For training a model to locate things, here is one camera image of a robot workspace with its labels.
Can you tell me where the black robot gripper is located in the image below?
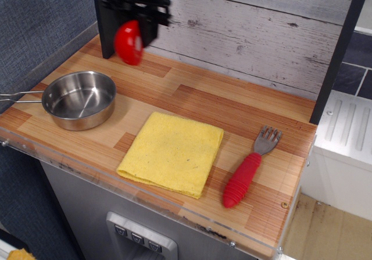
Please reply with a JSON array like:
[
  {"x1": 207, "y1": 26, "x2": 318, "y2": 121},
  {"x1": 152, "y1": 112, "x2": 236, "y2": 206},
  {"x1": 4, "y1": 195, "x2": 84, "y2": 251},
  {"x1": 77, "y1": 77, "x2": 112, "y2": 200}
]
[{"x1": 100, "y1": 0, "x2": 171, "y2": 48}]

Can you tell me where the yellow folded cloth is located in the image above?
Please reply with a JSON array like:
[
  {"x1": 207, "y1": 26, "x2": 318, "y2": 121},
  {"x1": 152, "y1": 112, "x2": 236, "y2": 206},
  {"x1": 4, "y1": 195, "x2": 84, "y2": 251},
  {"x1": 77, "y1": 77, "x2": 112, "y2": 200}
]
[{"x1": 117, "y1": 112, "x2": 224, "y2": 199}]

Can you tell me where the silver dispenser button panel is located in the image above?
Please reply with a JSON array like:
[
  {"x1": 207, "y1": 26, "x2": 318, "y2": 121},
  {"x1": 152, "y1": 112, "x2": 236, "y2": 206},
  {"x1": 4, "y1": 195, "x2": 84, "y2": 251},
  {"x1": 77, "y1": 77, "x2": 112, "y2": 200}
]
[{"x1": 106, "y1": 211, "x2": 178, "y2": 259}]

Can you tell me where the red toy tomato half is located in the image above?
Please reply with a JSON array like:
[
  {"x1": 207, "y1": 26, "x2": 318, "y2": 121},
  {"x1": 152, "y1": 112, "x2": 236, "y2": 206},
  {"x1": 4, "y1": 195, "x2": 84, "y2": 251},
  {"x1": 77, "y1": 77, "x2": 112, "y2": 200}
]
[{"x1": 114, "y1": 20, "x2": 143, "y2": 66}]

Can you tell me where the yellow object at corner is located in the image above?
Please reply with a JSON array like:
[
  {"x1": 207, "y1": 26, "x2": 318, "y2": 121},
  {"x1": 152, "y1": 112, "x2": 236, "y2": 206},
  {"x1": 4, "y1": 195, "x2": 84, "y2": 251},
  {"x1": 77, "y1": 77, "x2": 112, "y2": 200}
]
[{"x1": 7, "y1": 249, "x2": 36, "y2": 260}]

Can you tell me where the white ribbed plastic cabinet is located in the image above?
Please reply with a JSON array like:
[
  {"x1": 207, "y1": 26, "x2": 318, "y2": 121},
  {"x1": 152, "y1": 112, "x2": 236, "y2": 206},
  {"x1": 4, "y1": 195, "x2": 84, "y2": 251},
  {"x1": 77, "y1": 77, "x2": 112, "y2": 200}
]
[{"x1": 301, "y1": 91, "x2": 371, "y2": 219}]

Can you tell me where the grey toy kitchen cabinet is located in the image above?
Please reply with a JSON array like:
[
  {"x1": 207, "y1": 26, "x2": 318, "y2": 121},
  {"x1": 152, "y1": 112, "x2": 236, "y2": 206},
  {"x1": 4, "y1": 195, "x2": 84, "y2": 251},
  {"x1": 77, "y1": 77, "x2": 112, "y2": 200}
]
[{"x1": 41, "y1": 162, "x2": 254, "y2": 259}]

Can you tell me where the clear acrylic table edge guard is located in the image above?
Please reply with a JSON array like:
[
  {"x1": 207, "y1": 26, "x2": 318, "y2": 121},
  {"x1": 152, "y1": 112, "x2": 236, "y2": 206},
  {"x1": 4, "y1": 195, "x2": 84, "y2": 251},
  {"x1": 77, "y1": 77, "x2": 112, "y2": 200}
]
[{"x1": 1, "y1": 128, "x2": 299, "y2": 259}]

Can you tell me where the red-handled metal fork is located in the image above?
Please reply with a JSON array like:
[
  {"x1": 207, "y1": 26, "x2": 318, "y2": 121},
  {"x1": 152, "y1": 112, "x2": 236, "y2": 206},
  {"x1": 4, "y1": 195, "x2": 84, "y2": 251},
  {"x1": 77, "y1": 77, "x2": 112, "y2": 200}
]
[{"x1": 223, "y1": 126, "x2": 282, "y2": 208}]

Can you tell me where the stainless steel pot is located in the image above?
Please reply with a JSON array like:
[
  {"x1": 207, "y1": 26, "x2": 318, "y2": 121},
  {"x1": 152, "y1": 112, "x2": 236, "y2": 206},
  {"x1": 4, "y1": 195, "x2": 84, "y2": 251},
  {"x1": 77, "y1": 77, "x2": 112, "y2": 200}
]
[{"x1": 1, "y1": 71, "x2": 117, "y2": 131}]

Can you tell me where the dark right shelf post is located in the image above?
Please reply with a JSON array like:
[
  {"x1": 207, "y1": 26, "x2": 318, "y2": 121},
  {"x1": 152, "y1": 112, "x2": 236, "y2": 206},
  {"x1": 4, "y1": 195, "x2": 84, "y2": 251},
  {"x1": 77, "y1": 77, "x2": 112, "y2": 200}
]
[{"x1": 309, "y1": 0, "x2": 365, "y2": 125}]

